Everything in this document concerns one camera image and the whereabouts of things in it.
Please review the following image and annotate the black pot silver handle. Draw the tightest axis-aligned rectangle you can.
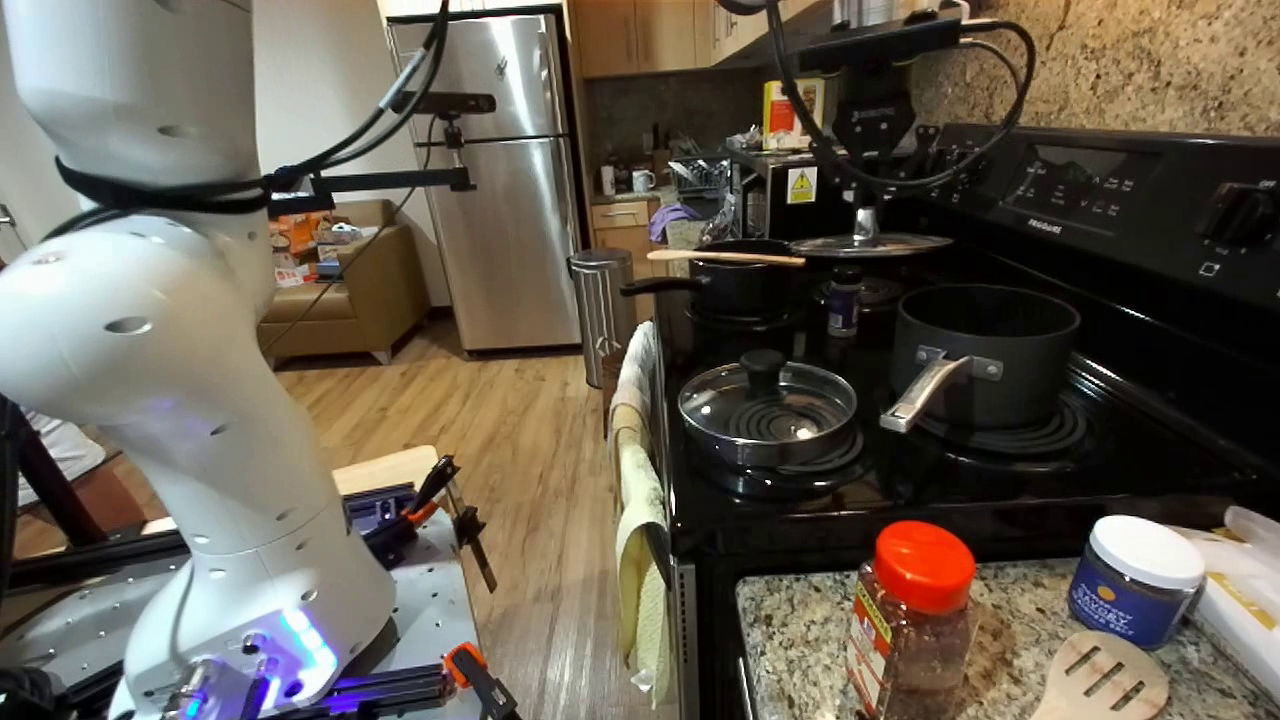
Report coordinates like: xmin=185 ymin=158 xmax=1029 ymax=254
xmin=875 ymin=281 xmax=1086 ymax=442

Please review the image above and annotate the dark bottle blue label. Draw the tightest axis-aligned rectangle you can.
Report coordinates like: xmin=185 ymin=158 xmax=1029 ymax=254
xmin=815 ymin=266 xmax=869 ymax=346

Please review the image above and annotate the cardboard box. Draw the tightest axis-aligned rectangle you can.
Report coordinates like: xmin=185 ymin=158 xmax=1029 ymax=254
xmin=586 ymin=196 xmax=660 ymax=266

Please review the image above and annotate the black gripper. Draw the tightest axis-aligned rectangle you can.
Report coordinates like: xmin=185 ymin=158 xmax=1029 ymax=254
xmin=830 ymin=63 xmax=923 ymax=250

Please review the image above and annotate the black bar camera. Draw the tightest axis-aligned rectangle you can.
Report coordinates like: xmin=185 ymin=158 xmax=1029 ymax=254
xmin=384 ymin=87 xmax=498 ymax=151

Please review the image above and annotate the blue jar white lid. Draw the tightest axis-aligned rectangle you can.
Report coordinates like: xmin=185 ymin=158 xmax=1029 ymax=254
xmin=1062 ymin=511 xmax=1211 ymax=657

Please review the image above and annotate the glass lid black knob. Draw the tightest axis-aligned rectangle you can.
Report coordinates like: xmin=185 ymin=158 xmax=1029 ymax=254
xmin=674 ymin=349 xmax=859 ymax=453

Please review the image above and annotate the light wooden board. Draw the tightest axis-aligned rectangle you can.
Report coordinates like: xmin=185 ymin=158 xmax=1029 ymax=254
xmin=329 ymin=443 xmax=444 ymax=506

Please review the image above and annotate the grey metal base plate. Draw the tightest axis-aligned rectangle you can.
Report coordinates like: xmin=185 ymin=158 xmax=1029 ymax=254
xmin=14 ymin=511 xmax=487 ymax=720

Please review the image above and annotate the dark pot lid silver handle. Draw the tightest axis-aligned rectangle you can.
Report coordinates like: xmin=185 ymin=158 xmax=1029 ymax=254
xmin=784 ymin=206 xmax=961 ymax=266

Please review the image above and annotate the brown sofa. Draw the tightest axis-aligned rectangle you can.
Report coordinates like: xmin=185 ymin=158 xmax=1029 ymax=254
xmin=253 ymin=196 xmax=433 ymax=368

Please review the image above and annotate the wire waste basket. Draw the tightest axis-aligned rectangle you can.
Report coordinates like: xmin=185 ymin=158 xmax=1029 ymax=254
xmin=569 ymin=254 xmax=633 ymax=393

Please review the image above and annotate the stainless steel refrigerator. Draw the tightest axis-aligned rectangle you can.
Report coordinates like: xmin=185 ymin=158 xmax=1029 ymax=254
xmin=384 ymin=10 xmax=586 ymax=356

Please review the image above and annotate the wooden slotted spatula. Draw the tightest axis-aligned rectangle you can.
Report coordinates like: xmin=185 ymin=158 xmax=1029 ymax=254
xmin=1029 ymin=628 xmax=1175 ymax=720

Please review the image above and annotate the black tripod leg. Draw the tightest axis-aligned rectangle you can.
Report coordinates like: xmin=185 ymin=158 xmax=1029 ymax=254
xmin=7 ymin=396 xmax=112 ymax=547

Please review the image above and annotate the orange white framed card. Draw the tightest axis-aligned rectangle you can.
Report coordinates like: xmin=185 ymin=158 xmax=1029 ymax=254
xmin=761 ymin=78 xmax=830 ymax=151

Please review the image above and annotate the black clamp orange handle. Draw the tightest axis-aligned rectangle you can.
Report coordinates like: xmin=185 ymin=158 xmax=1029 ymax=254
xmin=395 ymin=453 xmax=503 ymax=596

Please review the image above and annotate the black metal bar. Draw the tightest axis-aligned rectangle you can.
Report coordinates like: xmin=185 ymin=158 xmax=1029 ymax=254
xmin=0 ymin=523 xmax=191 ymax=591

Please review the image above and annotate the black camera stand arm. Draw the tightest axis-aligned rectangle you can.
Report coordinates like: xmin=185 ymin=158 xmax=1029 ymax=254
xmin=220 ymin=161 xmax=474 ymax=219

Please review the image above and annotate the black electric stove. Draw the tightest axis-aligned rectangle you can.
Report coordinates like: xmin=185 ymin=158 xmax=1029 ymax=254
xmin=660 ymin=122 xmax=1280 ymax=720

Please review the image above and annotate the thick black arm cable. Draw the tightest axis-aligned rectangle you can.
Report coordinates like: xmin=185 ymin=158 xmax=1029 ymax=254
xmin=51 ymin=0 xmax=456 ymax=219

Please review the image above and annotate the spice jar red lid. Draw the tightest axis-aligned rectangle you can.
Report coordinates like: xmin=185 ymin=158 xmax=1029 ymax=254
xmin=843 ymin=515 xmax=980 ymax=720

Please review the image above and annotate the utensil holder with utensils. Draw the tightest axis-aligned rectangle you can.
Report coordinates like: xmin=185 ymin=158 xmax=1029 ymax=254
xmin=665 ymin=137 xmax=749 ymax=250

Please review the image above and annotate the white plastic package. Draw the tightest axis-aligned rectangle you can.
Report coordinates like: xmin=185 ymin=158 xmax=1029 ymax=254
xmin=1175 ymin=501 xmax=1280 ymax=704

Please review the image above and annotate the black appliance yellow label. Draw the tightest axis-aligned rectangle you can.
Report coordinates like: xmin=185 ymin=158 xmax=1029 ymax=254
xmin=766 ymin=150 xmax=933 ymax=277

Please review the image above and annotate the person in grey shorts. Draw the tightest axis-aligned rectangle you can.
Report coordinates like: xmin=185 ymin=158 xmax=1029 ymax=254
xmin=14 ymin=410 xmax=112 ymax=474

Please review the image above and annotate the pale yellow hanging towel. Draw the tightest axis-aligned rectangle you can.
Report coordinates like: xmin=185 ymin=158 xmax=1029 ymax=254
xmin=602 ymin=318 xmax=678 ymax=713

